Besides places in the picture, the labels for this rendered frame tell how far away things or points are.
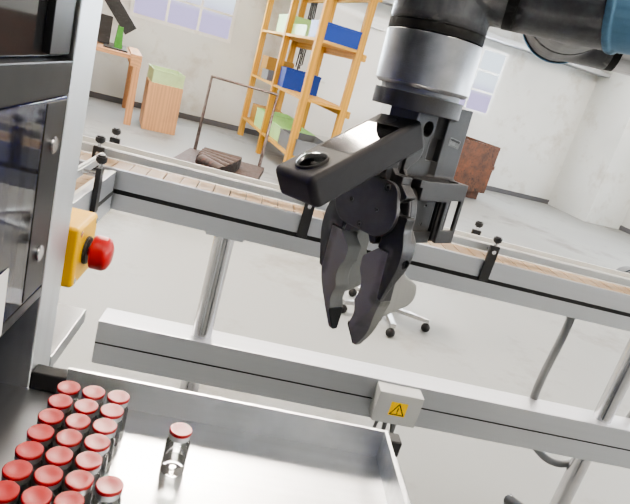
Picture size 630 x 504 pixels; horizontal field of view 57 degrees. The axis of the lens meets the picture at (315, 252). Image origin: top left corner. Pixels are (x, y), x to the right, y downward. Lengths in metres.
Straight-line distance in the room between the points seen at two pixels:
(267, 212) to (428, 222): 0.87
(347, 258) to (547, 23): 0.23
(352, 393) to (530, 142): 9.87
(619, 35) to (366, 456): 0.47
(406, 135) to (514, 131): 10.54
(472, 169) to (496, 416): 7.43
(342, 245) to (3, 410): 0.36
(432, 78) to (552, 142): 11.05
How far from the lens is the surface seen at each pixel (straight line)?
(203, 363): 1.52
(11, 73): 0.45
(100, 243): 0.70
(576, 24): 0.47
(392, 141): 0.45
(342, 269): 0.51
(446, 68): 0.45
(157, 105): 7.42
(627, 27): 0.47
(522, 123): 11.04
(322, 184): 0.41
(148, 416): 0.65
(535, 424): 1.78
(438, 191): 0.48
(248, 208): 1.34
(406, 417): 1.58
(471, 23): 0.46
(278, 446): 0.65
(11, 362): 0.67
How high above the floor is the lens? 1.26
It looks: 17 degrees down
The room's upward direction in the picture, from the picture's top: 16 degrees clockwise
